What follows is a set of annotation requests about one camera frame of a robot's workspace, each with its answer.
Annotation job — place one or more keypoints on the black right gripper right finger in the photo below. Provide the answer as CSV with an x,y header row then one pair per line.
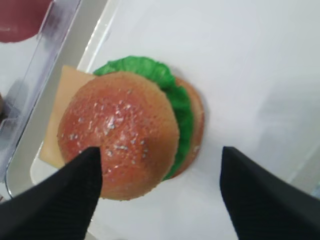
x,y
263,207

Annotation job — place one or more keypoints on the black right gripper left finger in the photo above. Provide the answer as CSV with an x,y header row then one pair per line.
x,y
60,207

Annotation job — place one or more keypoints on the brown top bun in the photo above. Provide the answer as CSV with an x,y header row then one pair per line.
x,y
132,122

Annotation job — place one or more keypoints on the orange flat cheese slice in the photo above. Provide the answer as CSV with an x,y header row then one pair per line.
x,y
71,80

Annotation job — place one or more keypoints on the green lettuce on tray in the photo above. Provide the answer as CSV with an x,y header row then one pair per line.
x,y
178,97

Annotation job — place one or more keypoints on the red tomato slice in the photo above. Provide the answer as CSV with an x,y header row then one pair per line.
x,y
21,19

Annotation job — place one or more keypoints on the bottom bun on tray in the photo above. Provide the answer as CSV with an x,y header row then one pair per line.
x,y
198,111

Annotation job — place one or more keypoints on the long clear left rail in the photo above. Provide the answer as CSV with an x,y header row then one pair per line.
x,y
24,69

